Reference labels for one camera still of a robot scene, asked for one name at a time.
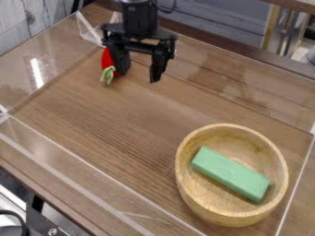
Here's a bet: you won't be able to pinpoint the red knitted fruit green stem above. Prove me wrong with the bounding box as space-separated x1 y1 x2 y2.
100 49 119 86

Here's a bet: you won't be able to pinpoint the clear acrylic tray walls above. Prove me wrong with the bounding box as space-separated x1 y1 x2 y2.
0 18 315 236

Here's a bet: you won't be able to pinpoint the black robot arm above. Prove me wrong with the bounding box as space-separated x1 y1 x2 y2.
100 0 177 85

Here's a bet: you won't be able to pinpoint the black table leg bracket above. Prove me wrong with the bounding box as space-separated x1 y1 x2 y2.
0 195 71 236

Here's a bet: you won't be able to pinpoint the clear acrylic corner bracket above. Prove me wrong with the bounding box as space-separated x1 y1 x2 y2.
75 10 121 48

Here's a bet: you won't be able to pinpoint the metal chair frame background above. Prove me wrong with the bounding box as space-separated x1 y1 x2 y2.
261 4 311 58

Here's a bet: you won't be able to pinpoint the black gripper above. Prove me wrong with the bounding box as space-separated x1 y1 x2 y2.
100 23 177 83

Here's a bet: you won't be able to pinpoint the round wooden bowl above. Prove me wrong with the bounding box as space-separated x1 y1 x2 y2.
175 124 289 228

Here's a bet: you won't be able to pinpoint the green rectangular block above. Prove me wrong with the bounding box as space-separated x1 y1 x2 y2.
191 147 271 203

